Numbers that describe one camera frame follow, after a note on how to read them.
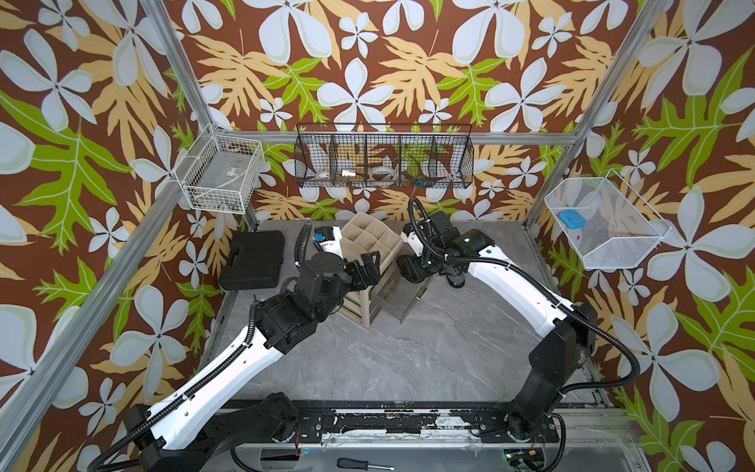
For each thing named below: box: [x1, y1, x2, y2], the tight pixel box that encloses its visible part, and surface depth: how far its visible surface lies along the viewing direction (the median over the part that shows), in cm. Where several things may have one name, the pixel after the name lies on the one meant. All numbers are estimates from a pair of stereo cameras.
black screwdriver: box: [337, 457, 396, 472], surface depth 70 cm
